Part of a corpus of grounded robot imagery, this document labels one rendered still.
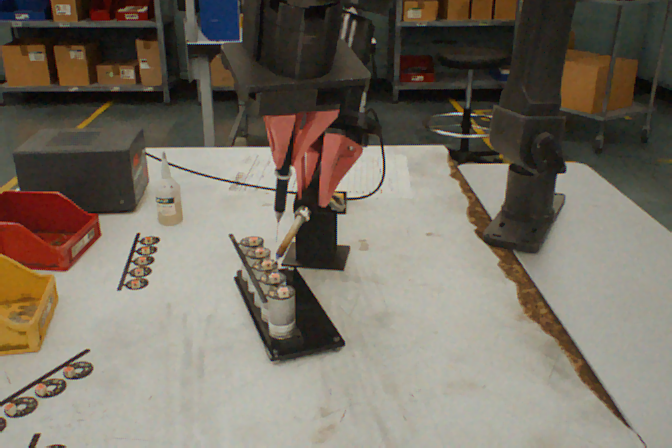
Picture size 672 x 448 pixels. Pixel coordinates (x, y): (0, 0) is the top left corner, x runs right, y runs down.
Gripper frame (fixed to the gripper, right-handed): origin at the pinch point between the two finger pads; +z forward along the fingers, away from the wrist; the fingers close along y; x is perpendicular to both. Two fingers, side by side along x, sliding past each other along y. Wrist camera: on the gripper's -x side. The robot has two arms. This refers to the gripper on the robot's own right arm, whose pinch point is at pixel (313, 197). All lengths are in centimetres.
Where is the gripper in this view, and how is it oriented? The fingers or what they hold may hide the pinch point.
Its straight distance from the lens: 69.4
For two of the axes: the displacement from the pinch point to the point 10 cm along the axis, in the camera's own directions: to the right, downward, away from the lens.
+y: 9.0, 1.6, -4.0
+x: 3.8, 1.2, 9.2
